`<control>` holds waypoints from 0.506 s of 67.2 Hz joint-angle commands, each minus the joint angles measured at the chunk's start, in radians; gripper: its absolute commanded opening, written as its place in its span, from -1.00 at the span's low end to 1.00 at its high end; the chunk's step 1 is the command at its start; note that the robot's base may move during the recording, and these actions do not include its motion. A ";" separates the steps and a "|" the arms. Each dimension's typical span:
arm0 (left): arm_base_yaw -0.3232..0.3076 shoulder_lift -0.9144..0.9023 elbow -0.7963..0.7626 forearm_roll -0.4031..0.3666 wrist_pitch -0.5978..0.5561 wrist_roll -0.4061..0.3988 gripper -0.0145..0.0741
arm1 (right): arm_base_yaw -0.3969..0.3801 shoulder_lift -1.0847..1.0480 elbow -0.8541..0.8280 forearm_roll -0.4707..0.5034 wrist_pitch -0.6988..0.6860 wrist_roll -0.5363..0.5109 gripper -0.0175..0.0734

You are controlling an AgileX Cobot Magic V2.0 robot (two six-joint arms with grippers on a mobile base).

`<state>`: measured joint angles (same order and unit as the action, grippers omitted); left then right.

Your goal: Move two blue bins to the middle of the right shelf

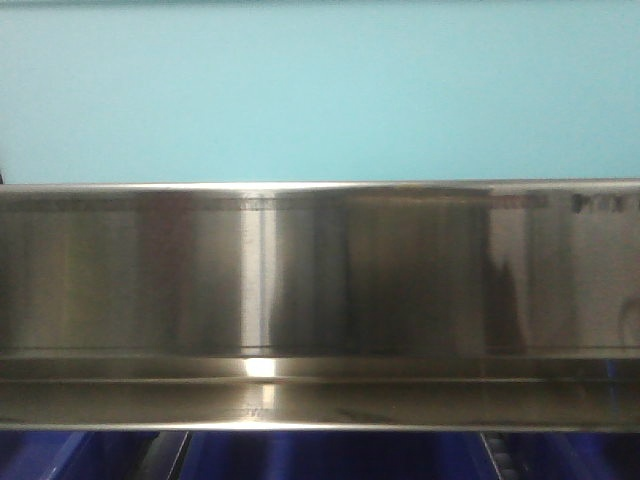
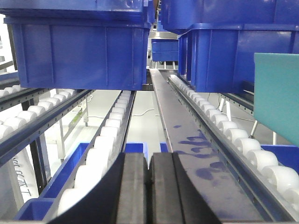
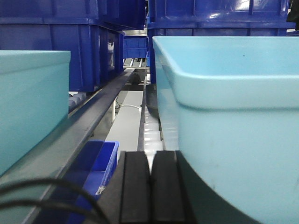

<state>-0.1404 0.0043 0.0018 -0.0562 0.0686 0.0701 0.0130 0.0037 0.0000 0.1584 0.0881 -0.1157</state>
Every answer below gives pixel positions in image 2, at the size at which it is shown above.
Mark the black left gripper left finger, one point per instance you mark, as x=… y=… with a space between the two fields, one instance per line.
x=119 y=197

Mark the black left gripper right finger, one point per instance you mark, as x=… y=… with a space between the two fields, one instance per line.
x=172 y=198

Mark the white roller track centre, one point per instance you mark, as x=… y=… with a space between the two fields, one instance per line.
x=98 y=156

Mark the white roller track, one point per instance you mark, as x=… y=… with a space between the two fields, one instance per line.
x=18 y=132
x=98 y=156
x=272 y=187

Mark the blue bin lower left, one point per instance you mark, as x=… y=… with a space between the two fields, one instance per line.
x=34 y=210

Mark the white roller track right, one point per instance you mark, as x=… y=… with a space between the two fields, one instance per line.
x=272 y=187

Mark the white roller track left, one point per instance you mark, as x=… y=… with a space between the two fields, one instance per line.
x=18 y=132

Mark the blue bin upper left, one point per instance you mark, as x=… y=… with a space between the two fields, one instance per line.
x=79 y=53

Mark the blue bin upper right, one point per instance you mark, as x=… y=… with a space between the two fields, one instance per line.
x=220 y=57

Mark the distant blue bin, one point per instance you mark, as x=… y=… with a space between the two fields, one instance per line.
x=164 y=50

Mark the teal plastic bin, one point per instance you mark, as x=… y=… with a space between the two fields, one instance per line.
x=276 y=93

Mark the steel divider rail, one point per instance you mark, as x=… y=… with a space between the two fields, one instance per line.
x=202 y=162

